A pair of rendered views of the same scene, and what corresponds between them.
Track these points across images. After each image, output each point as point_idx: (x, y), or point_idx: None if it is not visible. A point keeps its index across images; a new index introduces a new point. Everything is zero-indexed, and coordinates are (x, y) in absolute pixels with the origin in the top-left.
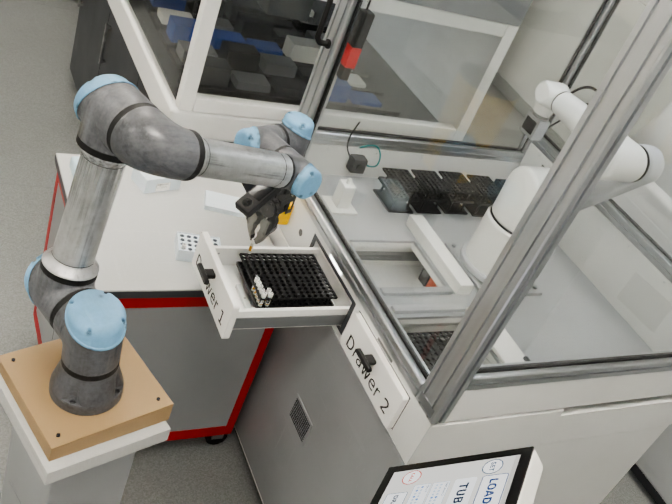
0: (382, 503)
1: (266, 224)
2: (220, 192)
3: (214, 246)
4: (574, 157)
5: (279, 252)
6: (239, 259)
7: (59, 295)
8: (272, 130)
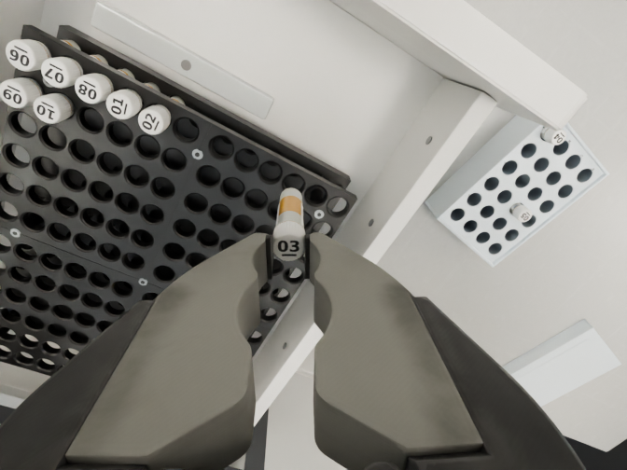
0: None
1: (136, 398)
2: (584, 384)
3: (466, 131)
4: None
5: (290, 344)
6: (364, 214)
7: None
8: None
